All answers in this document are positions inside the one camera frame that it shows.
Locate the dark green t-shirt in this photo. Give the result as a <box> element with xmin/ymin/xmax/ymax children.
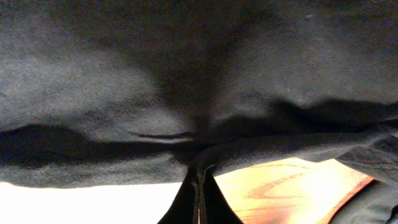
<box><xmin>1</xmin><ymin>0</ymin><xmax>397</xmax><ymax>188</ymax></box>

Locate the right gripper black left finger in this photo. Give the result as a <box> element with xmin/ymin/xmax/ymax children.
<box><xmin>158</xmin><ymin>168</ymin><xmax>198</xmax><ymax>224</ymax></box>

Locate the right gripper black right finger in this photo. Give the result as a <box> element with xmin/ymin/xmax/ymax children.
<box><xmin>200</xmin><ymin>168</ymin><xmax>243</xmax><ymax>224</ymax></box>

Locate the pile of black clothes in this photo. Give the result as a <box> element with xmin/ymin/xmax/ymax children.
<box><xmin>329</xmin><ymin>136</ymin><xmax>397</xmax><ymax>224</ymax></box>

